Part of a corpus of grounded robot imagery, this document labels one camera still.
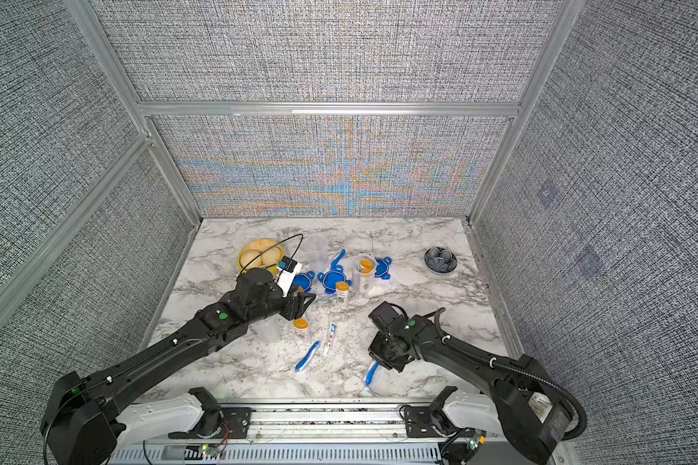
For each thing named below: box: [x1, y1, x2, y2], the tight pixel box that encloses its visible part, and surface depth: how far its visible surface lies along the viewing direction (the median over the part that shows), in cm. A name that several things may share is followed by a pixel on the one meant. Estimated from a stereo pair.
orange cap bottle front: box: [292, 317, 310, 344], surface depth 82 cm
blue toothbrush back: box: [330, 248, 347, 273], surface depth 106 cm
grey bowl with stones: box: [423, 247, 459, 275], surface depth 105 cm
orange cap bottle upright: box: [335, 280, 350, 309], surface depth 91 cm
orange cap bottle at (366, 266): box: [358, 257, 377, 292], surface depth 94 cm
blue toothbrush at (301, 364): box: [294, 341, 321, 372], surface depth 85 cm
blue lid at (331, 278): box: [317, 264, 353, 295], surface depth 103 cm
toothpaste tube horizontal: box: [322, 321, 338, 356], surface depth 89 cm
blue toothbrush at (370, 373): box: [364, 361, 381, 387], surface depth 81 cm
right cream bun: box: [259, 246, 284, 268], surface depth 103 cm
